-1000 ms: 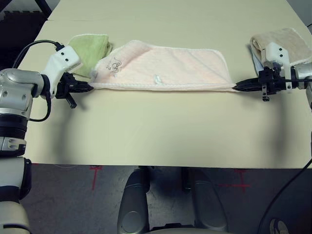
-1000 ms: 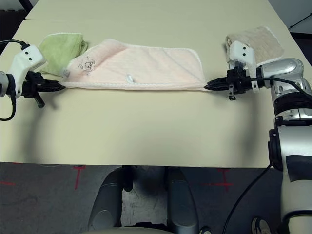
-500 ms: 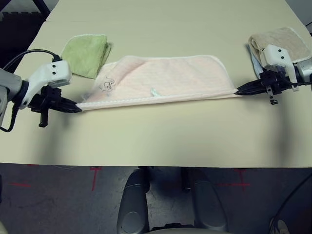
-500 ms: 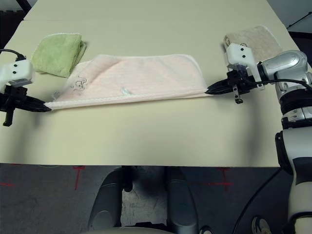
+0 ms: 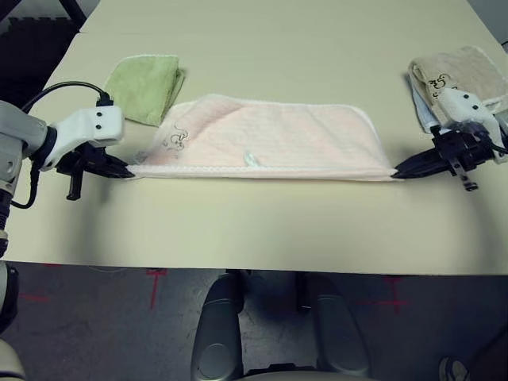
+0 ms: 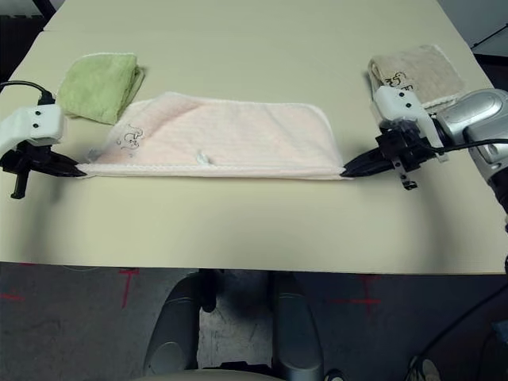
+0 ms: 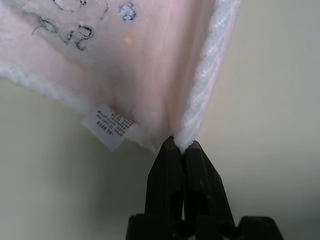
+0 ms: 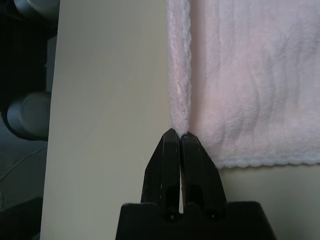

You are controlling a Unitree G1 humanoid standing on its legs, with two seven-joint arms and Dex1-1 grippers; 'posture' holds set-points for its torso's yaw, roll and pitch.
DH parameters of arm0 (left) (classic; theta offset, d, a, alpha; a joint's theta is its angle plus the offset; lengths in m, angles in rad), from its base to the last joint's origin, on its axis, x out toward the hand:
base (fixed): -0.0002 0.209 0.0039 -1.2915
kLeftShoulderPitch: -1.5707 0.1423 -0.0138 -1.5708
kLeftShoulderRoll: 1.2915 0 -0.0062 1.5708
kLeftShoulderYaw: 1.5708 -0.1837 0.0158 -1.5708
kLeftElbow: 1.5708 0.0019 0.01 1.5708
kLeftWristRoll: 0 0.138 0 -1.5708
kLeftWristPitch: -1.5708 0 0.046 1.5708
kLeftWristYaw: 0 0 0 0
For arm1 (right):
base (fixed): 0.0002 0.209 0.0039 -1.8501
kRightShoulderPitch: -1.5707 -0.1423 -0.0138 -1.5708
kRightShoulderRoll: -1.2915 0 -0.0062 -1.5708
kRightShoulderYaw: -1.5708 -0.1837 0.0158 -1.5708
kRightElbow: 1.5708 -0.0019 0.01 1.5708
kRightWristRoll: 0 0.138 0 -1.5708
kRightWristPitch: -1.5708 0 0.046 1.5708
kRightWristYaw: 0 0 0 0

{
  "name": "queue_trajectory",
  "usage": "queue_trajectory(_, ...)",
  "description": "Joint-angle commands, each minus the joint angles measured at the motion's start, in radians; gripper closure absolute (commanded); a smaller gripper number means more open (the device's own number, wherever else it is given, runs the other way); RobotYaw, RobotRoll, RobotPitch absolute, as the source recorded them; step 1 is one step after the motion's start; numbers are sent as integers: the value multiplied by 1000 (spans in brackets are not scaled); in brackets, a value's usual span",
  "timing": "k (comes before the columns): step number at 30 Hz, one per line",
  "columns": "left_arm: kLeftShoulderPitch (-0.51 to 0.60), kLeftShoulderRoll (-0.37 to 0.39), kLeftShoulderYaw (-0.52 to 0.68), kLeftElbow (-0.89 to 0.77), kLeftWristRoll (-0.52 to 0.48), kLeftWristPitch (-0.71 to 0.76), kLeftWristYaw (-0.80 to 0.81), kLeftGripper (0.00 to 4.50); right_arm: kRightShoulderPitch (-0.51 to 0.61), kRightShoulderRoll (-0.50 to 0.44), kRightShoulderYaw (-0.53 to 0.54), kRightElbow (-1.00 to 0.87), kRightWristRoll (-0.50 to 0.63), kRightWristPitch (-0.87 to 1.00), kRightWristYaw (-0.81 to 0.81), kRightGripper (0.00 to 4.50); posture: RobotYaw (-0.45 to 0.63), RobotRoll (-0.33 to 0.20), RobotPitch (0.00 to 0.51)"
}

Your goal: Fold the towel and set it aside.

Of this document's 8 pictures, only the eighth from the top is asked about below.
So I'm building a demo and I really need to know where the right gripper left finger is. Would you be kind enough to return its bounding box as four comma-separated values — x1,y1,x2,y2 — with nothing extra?
139,127,182,214

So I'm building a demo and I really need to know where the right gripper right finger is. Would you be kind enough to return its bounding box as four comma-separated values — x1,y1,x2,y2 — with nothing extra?
180,131,228,205

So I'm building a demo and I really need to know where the pink terry towel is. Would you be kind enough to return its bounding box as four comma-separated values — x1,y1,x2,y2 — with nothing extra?
164,0,320,169

